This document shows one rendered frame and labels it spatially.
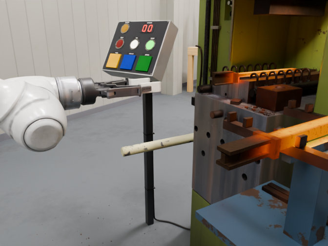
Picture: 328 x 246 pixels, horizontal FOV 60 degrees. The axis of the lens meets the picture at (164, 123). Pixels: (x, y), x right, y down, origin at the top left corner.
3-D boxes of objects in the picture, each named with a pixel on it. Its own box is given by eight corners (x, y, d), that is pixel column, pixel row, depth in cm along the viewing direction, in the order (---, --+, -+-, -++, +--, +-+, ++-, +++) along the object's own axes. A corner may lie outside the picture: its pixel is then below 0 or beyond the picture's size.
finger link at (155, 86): (138, 83, 82) (139, 83, 81) (159, 81, 85) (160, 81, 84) (138, 93, 83) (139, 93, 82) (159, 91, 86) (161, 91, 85)
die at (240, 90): (247, 103, 99) (249, 79, 96) (212, 92, 116) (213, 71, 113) (323, 91, 118) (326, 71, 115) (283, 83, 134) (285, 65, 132)
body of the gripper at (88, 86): (76, 102, 83) (107, 98, 87) (83, 109, 75) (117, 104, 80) (74, 76, 80) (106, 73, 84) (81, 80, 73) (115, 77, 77)
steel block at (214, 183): (252, 239, 98) (267, 116, 84) (191, 188, 130) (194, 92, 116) (348, 196, 123) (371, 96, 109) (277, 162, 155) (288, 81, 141)
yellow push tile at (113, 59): (116, 68, 140) (120, 53, 141) (105, 67, 144) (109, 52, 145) (118, 70, 142) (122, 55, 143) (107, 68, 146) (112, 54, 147)
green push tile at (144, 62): (146, 71, 129) (151, 55, 130) (134, 70, 133) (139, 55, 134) (148, 73, 130) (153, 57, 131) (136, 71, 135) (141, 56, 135)
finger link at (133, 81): (130, 89, 88) (129, 89, 89) (150, 87, 92) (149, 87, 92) (129, 79, 87) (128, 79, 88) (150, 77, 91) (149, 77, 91)
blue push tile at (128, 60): (130, 69, 135) (135, 54, 135) (119, 68, 139) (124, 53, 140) (132, 71, 136) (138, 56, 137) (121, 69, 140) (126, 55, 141)
